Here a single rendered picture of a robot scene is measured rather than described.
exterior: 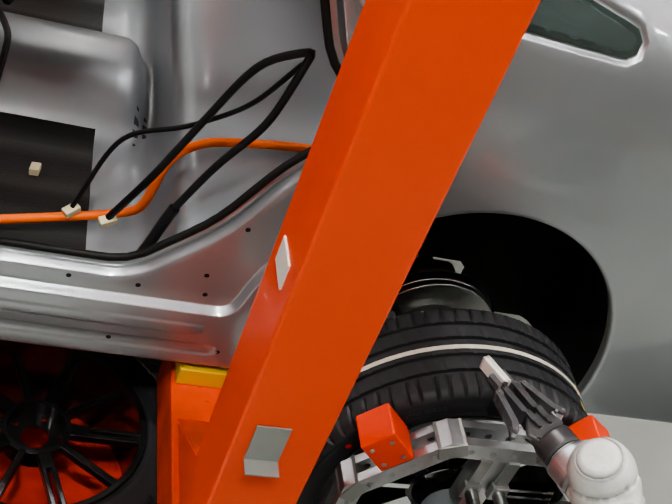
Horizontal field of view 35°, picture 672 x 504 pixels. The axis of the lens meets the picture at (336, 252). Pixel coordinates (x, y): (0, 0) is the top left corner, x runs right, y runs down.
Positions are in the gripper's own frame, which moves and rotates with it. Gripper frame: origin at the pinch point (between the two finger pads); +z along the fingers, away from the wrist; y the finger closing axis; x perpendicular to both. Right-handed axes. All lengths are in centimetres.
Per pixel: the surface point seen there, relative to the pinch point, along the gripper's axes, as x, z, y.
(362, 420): -7.7, 5.1, -25.1
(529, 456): -9.6, -13.5, 1.5
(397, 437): -5.4, -2.1, -22.7
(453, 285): -19.6, 37.8, 25.1
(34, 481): -83, 67, -63
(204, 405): -46, 46, -32
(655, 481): -134, 18, 140
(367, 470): -17.2, 0.3, -24.6
